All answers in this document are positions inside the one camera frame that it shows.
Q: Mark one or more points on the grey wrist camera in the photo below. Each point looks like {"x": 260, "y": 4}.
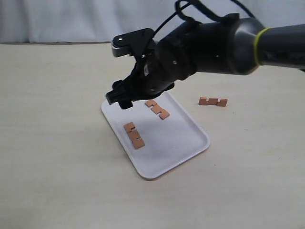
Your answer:
{"x": 135, "y": 43}

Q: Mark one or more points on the notched brown wooden piece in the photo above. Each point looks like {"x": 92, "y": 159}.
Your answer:
{"x": 162, "y": 113}
{"x": 213, "y": 101}
{"x": 134, "y": 135}

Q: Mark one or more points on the white plastic tray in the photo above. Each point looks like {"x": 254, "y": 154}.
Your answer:
{"x": 167, "y": 143}

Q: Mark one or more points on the white backdrop cloth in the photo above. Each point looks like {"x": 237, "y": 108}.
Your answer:
{"x": 49, "y": 21}

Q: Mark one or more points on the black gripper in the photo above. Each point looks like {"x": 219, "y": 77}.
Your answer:
{"x": 190, "y": 48}

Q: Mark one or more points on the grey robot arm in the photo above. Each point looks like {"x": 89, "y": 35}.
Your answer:
{"x": 233, "y": 46}

